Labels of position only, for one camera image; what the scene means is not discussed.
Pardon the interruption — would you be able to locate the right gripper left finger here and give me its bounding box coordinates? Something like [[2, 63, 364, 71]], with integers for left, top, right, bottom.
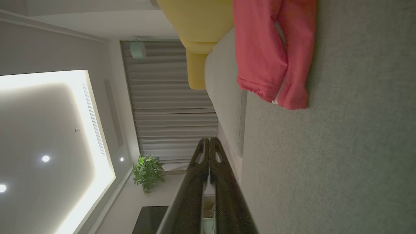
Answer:
[[156, 138, 210, 234]]

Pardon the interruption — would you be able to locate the pale green round wall device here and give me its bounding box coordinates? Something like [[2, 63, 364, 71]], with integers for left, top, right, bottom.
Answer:
[[129, 40, 147, 60]]

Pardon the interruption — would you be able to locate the grey pleated curtain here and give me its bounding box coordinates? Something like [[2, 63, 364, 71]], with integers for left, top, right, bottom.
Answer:
[[120, 40, 219, 163]]

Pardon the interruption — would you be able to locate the long ceiling air vent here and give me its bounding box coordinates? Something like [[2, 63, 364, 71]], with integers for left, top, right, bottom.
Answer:
[[82, 83, 107, 157]]

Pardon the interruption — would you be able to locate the grey fabric sofa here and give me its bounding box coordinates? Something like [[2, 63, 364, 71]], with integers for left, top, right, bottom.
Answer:
[[204, 0, 416, 234]]

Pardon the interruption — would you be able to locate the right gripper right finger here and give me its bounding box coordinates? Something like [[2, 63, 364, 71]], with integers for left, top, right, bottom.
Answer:
[[209, 137, 259, 234]]

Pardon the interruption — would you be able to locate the red garment with white stripes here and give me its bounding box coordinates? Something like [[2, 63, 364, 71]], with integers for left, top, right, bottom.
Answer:
[[233, 0, 317, 110]]

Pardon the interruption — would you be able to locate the yellow cushion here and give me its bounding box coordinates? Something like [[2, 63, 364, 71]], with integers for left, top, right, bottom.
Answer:
[[157, 0, 235, 90]]

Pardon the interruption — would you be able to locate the black flat screen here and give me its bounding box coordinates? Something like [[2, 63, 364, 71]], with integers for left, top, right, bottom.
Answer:
[[131, 205, 170, 234]]

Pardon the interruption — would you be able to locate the green potted plant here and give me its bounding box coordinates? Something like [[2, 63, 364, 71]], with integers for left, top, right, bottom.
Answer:
[[132, 154, 165, 195]]

